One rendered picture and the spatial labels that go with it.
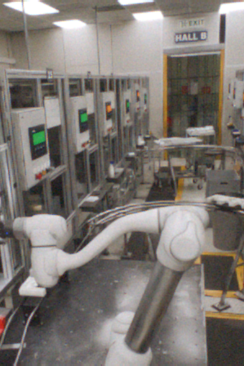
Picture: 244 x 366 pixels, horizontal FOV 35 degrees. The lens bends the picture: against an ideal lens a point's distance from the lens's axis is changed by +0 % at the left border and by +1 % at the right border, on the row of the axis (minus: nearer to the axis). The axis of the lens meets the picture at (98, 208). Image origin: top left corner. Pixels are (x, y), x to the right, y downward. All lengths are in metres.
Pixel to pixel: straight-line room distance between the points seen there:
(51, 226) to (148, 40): 8.65
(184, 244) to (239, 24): 8.88
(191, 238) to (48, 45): 9.52
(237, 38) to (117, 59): 2.69
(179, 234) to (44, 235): 0.56
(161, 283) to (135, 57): 8.84
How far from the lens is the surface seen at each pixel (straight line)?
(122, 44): 10.07
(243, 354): 3.18
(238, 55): 9.92
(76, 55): 10.32
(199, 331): 2.18
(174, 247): 1.28
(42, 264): 1.57
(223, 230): 4.69
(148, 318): 1.48
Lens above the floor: 1.92
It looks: 17 degrees down
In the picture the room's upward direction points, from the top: 4 degrees counter-clockwise
